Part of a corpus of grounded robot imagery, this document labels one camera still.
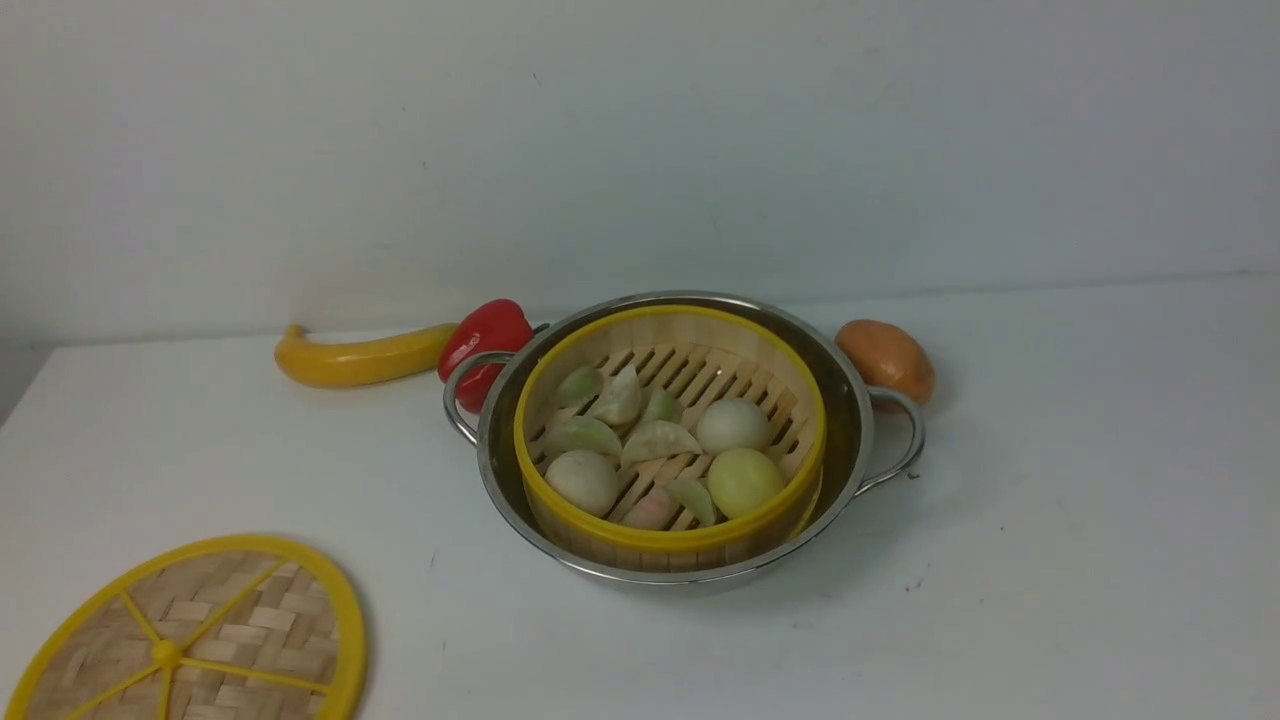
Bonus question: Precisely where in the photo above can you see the bamboo steamer basket yellow rim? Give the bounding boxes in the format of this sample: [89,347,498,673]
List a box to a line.
[494,299,828,573]

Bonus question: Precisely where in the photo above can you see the woven bamboo steamer lid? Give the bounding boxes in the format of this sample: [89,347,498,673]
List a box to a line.
[5,534,369,719]

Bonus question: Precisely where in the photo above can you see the stainless steel pot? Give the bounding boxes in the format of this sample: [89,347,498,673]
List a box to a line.
[444,291,925,588]

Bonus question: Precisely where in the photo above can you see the white dumpling upright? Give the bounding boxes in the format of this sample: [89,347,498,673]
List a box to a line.
[590,364,643,427]

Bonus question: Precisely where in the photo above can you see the small green dumpling centre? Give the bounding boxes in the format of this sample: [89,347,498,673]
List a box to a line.
[640,387,685,425]

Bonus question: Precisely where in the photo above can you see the pale green dumpling top left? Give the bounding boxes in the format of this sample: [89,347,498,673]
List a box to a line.
[553,365,604,407]

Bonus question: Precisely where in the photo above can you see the cream dumpling centre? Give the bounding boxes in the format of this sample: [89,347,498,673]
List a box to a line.
[620,420,704,466]

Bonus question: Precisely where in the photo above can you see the white toy bun upper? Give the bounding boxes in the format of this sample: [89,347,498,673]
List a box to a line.
[694,397,773,455]

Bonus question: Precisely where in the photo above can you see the white toy bun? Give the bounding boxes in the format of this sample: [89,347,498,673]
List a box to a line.
[694,397,773,455]
[544,450,621,518]

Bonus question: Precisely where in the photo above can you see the white toy bun lower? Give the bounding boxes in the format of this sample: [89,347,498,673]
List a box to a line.
[544,450,621,518]

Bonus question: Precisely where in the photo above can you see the red toy bell pepper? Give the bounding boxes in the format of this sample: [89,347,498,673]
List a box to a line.
[438,299,535,415]

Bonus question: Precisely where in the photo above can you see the green dumpling bottom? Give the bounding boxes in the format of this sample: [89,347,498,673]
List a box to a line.
[667,477,718,527]

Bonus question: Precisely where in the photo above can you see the pink toy dumpling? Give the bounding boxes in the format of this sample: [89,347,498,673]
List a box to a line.
[620,486,680,532]

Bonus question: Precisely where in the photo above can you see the yellow toy bun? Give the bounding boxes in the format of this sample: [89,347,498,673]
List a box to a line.
[707,448,787,519]

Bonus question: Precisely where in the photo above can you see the yellow toy banana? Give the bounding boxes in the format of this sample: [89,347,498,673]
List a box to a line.
[274,323,458,389]

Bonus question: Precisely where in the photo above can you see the brown toy potato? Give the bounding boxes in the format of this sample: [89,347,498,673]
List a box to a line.
[835,319,936,406]

